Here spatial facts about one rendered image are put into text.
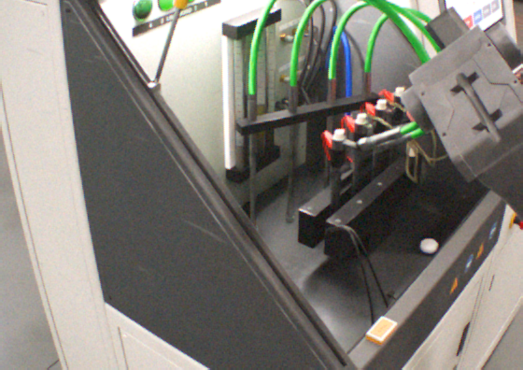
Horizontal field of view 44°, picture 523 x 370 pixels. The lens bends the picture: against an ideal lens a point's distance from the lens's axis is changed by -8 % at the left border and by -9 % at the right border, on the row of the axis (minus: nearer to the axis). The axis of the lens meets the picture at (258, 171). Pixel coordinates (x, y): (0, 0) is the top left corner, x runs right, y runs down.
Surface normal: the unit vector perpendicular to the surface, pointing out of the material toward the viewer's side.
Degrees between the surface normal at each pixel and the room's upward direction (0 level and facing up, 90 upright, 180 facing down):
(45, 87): 90
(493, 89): 44
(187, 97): 90
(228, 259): 90
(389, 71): 90
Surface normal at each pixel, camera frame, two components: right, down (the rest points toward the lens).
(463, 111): -0.65, -0.47
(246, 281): -0.62, 0.42
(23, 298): 0.00, -0.85
